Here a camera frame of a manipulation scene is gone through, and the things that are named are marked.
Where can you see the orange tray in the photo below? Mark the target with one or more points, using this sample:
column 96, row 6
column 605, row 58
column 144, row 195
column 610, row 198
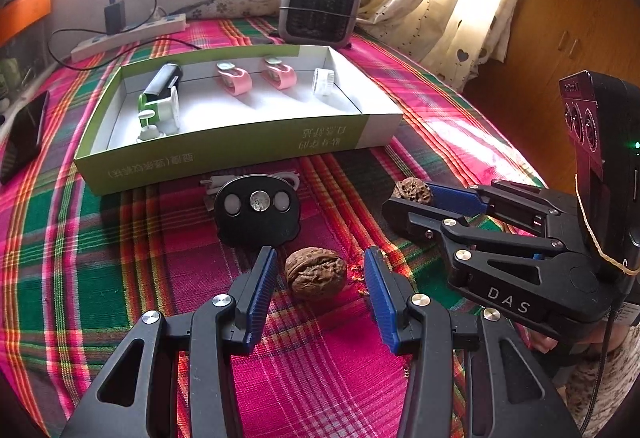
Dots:
column 21, row 14

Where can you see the pink clip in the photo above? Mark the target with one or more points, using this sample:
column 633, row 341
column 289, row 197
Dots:
column 237, row 81
column 278, row 73

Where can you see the black rectangular light device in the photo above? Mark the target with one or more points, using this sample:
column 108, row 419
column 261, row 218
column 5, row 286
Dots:
column 167, row 78

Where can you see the grey black space heater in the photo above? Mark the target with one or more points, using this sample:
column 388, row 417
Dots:
column 321, row 22

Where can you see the plaid bed cover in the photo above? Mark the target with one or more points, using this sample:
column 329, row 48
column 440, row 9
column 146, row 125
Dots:
column 78, row 270

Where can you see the small white round jar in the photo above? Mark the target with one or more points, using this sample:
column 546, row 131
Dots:
column 323, row 82

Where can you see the white power strip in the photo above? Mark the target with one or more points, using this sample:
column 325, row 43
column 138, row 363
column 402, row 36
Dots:
column 104, row 43

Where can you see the green white shallow box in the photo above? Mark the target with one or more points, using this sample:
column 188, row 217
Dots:
column 221, row 131

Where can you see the black round three-button device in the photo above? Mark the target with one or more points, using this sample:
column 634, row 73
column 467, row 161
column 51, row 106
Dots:
column 257, row 210

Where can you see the floral pillow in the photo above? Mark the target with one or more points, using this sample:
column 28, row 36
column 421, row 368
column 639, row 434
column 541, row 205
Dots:
column 232, row 9

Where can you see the brown walnut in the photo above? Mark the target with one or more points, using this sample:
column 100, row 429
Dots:
column 313, row 273
column 414, row 190

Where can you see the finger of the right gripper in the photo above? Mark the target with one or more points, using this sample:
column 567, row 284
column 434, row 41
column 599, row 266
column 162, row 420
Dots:
column 470, row 199
column 415, row 220

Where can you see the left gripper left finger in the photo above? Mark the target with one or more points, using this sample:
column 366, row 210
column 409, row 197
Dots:
column 135, row 393

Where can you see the white round hook knob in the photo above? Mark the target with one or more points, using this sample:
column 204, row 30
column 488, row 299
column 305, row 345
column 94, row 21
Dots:
column 150, row 130

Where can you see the person right hand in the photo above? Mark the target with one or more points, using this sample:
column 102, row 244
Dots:
column 594, row 341

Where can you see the black charger with cable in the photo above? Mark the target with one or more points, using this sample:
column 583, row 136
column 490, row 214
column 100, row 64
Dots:
column 115, row 23

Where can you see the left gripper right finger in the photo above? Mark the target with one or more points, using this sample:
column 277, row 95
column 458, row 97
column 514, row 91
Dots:
column 507, row 393

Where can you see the black smartphone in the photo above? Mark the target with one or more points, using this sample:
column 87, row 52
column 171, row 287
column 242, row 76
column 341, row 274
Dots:
column 25, row 137

